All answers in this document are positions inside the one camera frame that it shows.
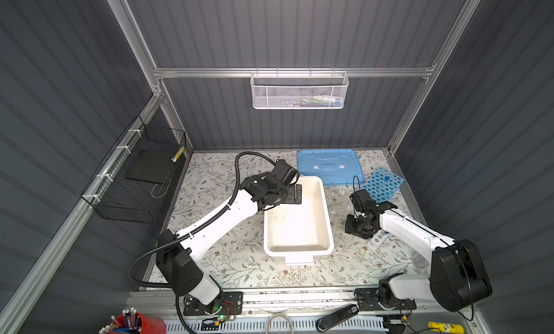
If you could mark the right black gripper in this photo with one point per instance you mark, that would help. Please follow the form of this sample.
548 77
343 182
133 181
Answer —
349 229

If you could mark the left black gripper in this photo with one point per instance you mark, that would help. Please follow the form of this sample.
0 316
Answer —
291 192

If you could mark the white small tube rack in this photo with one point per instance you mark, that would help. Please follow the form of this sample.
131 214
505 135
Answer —
377 240

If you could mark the white plastic storage bin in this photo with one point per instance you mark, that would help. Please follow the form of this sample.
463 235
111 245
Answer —
307 236

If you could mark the clear plastic measuring cup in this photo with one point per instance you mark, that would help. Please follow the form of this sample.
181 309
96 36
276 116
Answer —
419 261

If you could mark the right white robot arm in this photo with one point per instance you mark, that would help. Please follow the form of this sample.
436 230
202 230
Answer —
457 277

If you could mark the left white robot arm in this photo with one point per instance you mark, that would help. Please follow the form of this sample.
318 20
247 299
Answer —
177 254

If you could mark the blue test tube rack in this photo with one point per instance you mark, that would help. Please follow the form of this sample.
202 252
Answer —
383 184

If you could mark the blue plastic bin lid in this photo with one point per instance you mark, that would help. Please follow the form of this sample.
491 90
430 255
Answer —
332 166

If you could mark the yellow brush in basket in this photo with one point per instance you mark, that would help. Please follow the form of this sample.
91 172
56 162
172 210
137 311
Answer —
178 154

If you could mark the black handheld device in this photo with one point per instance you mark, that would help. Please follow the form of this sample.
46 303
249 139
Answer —
336 318

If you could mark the yellow bottle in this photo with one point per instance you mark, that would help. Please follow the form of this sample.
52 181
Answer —
448 328

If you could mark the red pen cup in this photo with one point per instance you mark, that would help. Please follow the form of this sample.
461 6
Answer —
135 323

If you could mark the white wire wall basket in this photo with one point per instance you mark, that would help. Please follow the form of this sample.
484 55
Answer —
299 90

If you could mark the black wire wall basket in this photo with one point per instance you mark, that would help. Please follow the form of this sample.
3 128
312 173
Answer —
140 176

